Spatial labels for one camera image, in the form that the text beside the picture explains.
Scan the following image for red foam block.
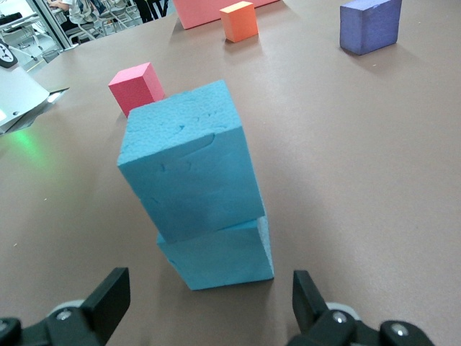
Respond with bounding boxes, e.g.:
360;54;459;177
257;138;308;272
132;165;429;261
107;62;166;118

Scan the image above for light blue foam block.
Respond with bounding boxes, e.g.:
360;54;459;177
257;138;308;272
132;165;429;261
156;216;275;291
117;79;266;243

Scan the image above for purple foam block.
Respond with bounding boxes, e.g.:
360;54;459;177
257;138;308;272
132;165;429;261
339;0;403;56

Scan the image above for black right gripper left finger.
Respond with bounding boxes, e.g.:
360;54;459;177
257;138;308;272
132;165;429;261
39;267;131;346

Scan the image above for metal frame post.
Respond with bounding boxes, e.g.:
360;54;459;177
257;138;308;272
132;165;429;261
35;0;73;53

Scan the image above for orange foam block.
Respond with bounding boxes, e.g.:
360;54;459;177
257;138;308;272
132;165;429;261
219;1;259;43

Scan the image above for pink plastic bin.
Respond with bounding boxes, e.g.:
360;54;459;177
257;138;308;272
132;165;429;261
172;0;285;30

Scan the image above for person in white shirt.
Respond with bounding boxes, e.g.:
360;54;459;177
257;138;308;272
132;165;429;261
59;0;97;25

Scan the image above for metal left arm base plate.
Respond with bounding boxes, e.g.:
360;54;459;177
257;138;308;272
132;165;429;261
0;87;71;135

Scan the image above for grey office chair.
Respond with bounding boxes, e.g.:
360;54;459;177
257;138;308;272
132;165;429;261
66;10;109;46

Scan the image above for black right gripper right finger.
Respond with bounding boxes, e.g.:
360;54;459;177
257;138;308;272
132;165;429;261
287;270;365;346

